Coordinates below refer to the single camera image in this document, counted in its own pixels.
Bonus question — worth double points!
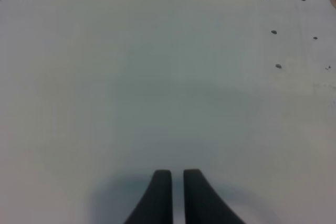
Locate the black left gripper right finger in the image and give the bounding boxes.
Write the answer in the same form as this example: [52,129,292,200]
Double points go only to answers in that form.
[183,169,244,224]

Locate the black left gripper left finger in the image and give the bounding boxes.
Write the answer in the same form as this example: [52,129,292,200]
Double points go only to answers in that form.
[125,170,173,224]

